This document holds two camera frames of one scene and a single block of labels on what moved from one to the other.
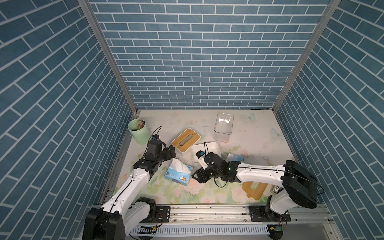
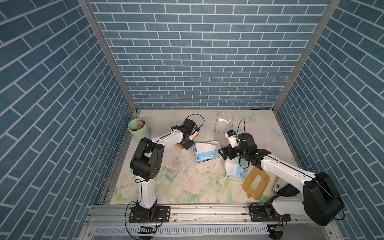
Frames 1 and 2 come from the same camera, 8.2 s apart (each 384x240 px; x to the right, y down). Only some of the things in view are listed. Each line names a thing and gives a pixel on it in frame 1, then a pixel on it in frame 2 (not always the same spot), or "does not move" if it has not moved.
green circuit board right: [277, 228] does not move
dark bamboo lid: [255, 194] does not move
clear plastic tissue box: [223, 127] does not move
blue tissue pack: [178, 172] to [204, 152]
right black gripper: [200, 173] to [224, 155]
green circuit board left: [147, 229] does not move
